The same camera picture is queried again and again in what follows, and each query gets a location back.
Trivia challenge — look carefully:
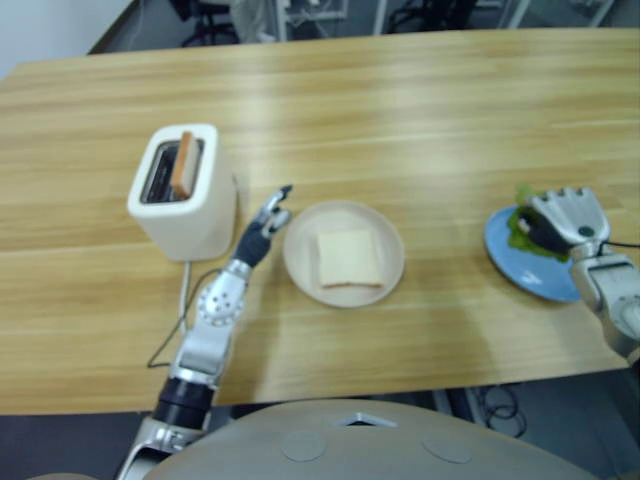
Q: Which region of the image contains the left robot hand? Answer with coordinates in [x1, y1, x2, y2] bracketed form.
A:
[234, 184, 295, 268]

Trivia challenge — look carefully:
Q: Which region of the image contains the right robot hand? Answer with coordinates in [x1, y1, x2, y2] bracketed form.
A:
[516, 185, 612, 261]

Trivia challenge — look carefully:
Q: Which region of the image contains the green lettuce leaf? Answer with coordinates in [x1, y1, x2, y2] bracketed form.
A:
[504, 183, 571, 263]

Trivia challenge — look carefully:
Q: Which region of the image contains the blue plate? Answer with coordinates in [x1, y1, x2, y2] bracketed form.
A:
[483, 205, 583, 303]

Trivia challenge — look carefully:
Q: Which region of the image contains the cream toaster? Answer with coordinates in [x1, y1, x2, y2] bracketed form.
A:
[126, 123, 238, 263]

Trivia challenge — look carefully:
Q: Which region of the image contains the bread slice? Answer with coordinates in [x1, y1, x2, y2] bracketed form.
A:
[172, 130, 196, 198]
[316, 229, 385, 291]

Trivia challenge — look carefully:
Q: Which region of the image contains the cream plate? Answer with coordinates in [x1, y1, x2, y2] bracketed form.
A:
[282, 200, 405, 308]

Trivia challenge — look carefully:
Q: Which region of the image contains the black office chair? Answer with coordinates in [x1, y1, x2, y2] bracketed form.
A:
[167, 0, 241, 49]

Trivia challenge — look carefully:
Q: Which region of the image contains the robot body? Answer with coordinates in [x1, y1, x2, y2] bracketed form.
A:
[144, 398, 599, 480]

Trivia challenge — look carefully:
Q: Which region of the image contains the white cord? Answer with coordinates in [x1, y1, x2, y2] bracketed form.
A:
[180, 260, 193, 321]

